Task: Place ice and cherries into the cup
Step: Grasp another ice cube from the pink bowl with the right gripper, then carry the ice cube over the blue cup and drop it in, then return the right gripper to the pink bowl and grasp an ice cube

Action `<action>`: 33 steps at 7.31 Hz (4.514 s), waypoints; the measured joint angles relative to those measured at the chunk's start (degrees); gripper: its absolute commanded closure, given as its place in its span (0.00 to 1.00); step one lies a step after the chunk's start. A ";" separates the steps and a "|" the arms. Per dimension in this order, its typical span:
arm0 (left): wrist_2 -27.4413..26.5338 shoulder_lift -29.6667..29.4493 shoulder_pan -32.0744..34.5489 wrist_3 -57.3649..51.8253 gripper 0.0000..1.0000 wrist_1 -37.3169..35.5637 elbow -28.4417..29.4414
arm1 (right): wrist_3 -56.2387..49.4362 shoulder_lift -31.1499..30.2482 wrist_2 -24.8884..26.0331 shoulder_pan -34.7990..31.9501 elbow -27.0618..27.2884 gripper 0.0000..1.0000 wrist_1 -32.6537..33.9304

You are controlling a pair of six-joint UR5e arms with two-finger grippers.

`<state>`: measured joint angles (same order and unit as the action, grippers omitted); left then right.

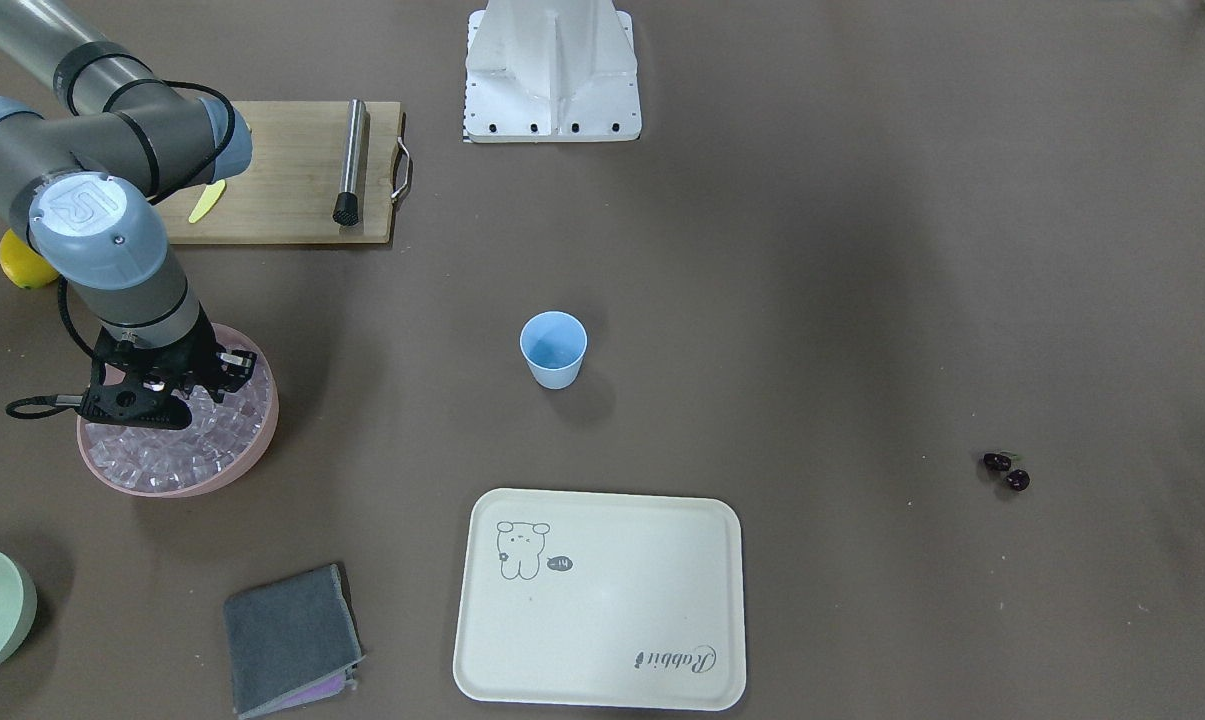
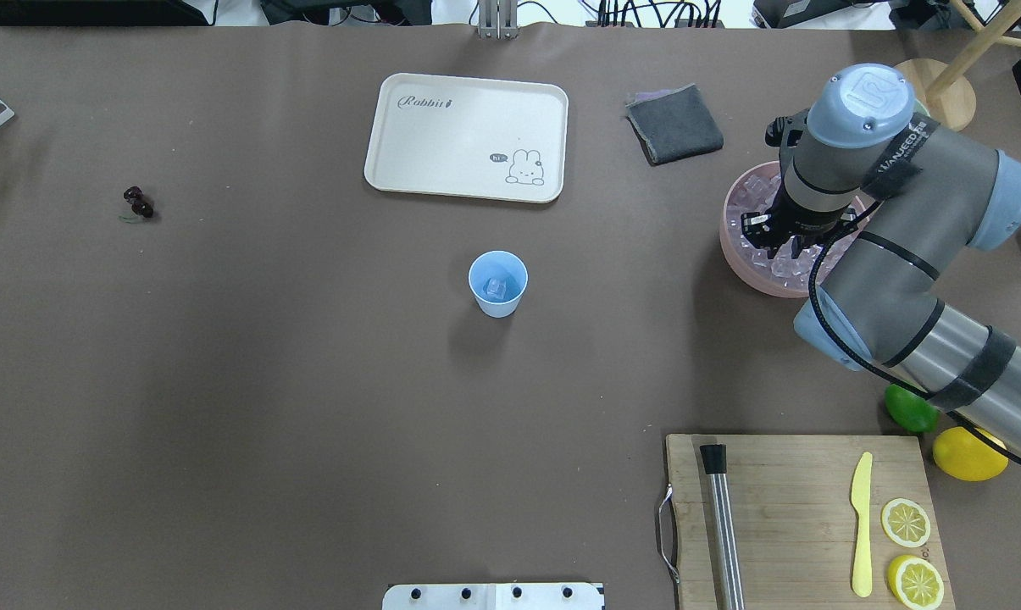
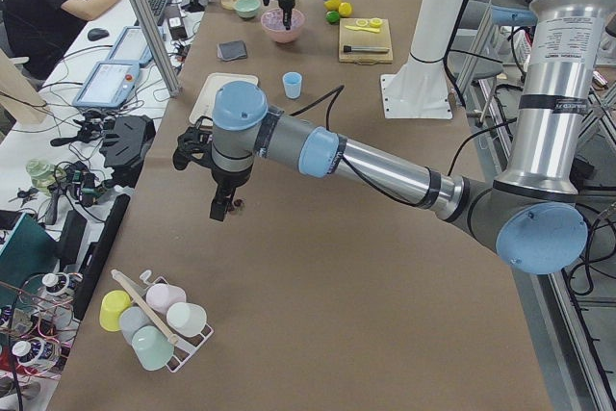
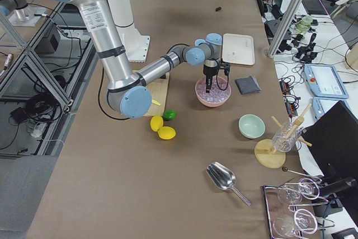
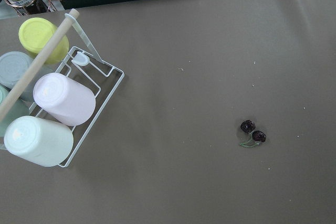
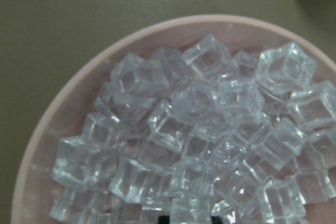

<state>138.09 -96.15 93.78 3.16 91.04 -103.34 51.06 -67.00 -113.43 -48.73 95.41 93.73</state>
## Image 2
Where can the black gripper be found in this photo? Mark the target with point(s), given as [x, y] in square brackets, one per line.
[807, 224]

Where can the clear ice cube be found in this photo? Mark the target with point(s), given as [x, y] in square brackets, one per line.
[496, 289]

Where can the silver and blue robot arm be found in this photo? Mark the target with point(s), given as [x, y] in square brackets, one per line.
[863, 160]

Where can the wooden cup tree stand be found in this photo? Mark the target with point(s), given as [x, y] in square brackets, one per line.
[943, 90]

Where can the light blue plastic cup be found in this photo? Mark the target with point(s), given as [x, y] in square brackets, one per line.
[498, 264]

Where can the grey folded cloth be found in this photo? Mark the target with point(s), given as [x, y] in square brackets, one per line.
[673, 124]

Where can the green lime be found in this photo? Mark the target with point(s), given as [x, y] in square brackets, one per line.
[912, 412]

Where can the steel rod with black tip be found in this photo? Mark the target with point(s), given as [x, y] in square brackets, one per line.
[714, 462]

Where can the yellow plastic knife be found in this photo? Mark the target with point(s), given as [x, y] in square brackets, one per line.
[862, 558]

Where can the yellow lemon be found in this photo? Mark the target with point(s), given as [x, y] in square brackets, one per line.
[962, 455]

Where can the wooden cutting board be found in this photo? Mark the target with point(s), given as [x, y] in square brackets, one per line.
[794, 524]

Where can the lemon slice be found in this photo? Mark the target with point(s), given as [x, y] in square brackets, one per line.
[906, 523]
[915, 582]

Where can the cream rabbit tray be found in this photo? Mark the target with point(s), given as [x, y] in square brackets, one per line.
[442, 135]

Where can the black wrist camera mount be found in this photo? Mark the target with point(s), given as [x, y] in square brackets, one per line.
[751, 224]

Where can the aluminium frame post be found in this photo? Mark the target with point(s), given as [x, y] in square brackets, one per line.
[497, 19]

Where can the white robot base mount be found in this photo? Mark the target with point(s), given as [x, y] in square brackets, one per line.
[512, 595]

